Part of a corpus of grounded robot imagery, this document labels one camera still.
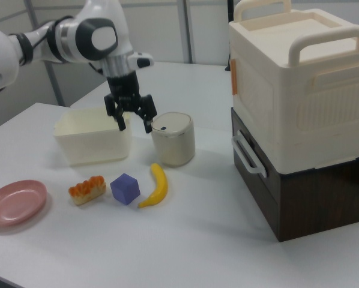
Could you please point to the yellow toy banana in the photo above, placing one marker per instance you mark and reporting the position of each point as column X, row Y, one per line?
column 161, row 186

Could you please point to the dark brown drawer cabinet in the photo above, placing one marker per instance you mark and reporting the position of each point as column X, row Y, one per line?
column 317, row 201

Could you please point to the toy bread with orange glaze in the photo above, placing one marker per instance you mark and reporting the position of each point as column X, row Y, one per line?
column 86, row 190

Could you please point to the purple foam cube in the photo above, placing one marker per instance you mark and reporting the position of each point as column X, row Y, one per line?
column 125, row 189

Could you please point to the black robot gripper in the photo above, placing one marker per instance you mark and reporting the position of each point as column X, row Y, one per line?
column 124, row 90

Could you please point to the pink plastic plate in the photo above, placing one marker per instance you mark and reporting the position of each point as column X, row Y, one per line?
column 14, row 202

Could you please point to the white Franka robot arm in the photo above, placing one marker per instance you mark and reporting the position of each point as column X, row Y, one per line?
column 101, row 33

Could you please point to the cream open plastic container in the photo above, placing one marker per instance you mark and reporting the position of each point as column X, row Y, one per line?
column 92, row 147

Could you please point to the small white lidded trash bin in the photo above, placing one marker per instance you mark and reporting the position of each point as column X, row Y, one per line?
column 173, row 141

